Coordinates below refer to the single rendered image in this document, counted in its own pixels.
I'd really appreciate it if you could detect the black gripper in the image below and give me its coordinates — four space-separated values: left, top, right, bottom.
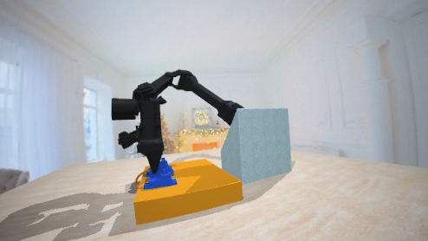
137 118 164 174

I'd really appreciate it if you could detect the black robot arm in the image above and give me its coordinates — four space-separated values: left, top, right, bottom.
112 69 245 149

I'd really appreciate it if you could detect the orange flat plate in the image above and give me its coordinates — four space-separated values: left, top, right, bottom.
133 160 243 225

